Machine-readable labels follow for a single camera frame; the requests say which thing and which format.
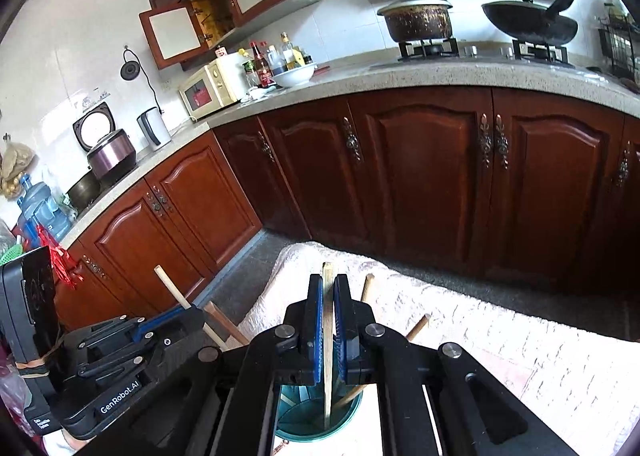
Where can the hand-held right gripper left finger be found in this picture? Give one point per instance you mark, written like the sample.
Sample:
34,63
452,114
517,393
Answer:
313,331

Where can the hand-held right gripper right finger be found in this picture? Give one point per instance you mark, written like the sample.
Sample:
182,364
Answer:
342,331

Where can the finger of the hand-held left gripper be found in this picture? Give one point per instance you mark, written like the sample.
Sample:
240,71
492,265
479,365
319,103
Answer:
165,318
125,361

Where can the brown wooden chopstick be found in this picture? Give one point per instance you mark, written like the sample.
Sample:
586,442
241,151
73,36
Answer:
367,286

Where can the white teal utensil holder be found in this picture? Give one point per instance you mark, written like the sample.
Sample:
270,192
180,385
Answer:
300,428

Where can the red ornament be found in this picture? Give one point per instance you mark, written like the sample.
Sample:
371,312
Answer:
52,251

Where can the black pan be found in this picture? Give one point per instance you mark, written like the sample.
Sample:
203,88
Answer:
82,191

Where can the green plastic basket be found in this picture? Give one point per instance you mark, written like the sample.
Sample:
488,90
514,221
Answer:
10,256

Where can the quilted beige table cloth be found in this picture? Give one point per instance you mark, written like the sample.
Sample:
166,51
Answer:
500,361

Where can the blue water jug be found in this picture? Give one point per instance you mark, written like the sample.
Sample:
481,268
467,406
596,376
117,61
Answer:
42,208

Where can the silver rice cooker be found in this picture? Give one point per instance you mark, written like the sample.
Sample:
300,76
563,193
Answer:
110,155

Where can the wooden base cabinets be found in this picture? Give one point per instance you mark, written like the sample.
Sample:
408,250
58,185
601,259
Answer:
425,175

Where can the white electric kettle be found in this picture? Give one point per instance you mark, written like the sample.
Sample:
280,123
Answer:
152,128

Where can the plastic bag of food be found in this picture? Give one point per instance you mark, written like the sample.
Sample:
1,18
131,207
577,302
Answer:
15,160

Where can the cream microwave oven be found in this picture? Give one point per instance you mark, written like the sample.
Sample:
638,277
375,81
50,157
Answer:
207,90

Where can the large white bowl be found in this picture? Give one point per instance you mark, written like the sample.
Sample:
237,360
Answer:
295,75

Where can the red-brown sauce bottle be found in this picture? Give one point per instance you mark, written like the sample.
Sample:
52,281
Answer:
261,68

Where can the clear bottle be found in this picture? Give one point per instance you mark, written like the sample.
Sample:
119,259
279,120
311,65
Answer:
272,60

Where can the yellow oil bottle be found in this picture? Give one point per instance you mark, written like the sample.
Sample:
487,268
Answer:
287,53

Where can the gas stove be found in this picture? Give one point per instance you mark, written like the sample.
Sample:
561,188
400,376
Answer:
470,51

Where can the metal pot with lid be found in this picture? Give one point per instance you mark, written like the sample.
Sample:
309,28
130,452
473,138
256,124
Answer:
420,20

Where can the black wok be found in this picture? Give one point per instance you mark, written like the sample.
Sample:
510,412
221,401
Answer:
530,23

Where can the black dish rack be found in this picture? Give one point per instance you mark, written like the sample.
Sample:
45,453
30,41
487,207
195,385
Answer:
620,50

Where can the black round wall hanger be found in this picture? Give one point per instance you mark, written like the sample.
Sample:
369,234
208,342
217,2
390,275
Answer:
130,69

